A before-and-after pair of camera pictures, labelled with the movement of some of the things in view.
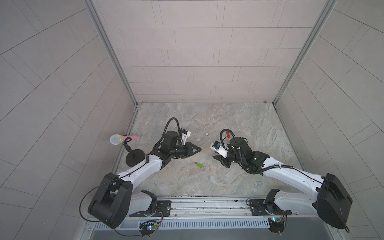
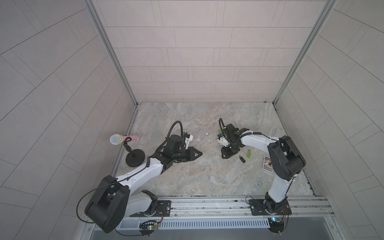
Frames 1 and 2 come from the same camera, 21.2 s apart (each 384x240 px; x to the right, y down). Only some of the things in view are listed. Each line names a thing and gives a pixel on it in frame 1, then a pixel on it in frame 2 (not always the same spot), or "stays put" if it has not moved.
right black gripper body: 232,156 → 230,150
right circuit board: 276,224 stays put
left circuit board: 147,227 stays put
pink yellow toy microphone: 118,139 stays put
